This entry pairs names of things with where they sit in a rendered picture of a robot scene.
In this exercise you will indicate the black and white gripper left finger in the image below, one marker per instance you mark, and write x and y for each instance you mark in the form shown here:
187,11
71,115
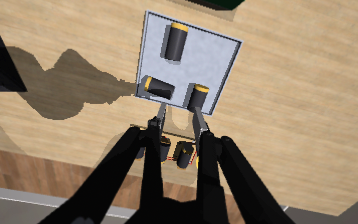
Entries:
94,197

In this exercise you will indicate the black battery with gold top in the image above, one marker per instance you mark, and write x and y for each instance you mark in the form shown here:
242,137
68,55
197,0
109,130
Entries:
198,97
159,88
164,149
176,41
140,153
184,158

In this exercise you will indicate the green open-top box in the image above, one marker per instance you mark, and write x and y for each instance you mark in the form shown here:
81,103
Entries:
227,4

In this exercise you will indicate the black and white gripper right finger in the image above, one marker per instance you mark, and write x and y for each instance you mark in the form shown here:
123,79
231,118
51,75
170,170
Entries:
255,202

